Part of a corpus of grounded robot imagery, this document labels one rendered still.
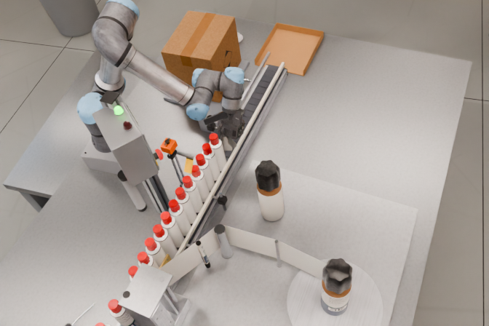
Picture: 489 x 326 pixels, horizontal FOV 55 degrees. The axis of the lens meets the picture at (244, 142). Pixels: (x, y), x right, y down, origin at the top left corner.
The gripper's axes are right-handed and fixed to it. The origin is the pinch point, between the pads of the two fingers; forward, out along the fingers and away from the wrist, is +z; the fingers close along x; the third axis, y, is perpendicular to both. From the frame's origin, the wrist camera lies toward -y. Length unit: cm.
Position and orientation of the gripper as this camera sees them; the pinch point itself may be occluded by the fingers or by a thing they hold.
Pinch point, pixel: (222, 151)
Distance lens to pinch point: 191.5
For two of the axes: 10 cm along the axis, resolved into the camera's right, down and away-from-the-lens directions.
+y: 9.1, 2.6, -3.3
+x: 4.1, -3.5, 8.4
